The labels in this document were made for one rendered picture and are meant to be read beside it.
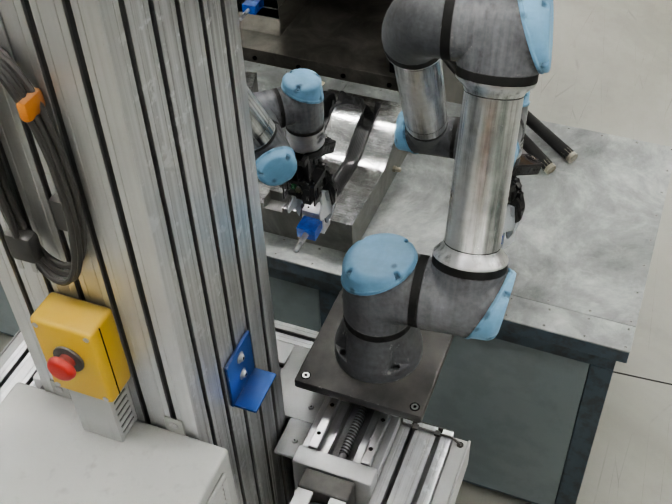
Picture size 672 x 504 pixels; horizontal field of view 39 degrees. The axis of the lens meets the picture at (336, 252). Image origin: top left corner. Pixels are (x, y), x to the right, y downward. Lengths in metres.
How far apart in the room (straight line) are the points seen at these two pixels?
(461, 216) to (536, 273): 0.73
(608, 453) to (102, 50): 2.19
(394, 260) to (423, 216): 0.77
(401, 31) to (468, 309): 0.42
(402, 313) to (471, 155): 0.27
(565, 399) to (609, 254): 0.35
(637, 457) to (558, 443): 0.50
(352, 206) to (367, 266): 0.67
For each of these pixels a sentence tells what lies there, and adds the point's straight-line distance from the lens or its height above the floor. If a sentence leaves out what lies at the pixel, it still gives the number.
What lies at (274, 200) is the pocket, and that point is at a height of 0.86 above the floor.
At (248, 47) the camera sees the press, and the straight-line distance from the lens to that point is 2.84.
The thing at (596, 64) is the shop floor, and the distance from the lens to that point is 4.25.
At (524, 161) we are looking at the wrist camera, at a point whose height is 1.10.
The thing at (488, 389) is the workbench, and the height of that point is 0.48.
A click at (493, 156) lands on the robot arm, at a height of 1.45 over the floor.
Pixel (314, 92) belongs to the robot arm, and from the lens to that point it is 1.75.
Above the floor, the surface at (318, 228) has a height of 0.94.
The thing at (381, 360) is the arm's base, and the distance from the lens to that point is 1.54.
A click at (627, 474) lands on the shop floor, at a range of 2.79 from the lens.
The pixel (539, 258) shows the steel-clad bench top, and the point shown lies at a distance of 2.14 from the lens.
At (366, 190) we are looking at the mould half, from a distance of 2.15.
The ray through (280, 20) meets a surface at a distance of 2.86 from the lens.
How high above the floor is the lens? 2.29
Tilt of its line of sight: 45 degrees down
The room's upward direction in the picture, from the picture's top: 2 degrees counter-clockwise
